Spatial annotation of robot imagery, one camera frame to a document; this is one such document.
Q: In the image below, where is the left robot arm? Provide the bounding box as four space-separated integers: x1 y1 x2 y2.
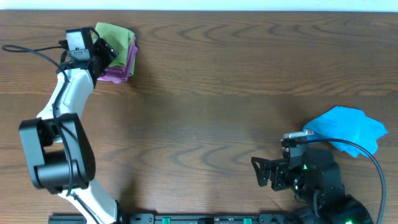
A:
19 37 129 223

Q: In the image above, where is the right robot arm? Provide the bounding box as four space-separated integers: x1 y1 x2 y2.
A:
251 144 373 224

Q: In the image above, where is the crumpled blue cloth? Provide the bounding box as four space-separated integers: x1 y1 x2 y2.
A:
303 106 387 154

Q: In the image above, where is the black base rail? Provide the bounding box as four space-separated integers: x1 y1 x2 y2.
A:
48 213 296 224

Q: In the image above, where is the folded green cloth under purple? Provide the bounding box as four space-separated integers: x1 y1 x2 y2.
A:
129 57 136 77

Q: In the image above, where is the light green microfiber cloth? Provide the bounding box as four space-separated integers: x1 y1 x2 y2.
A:
95 22 135 67

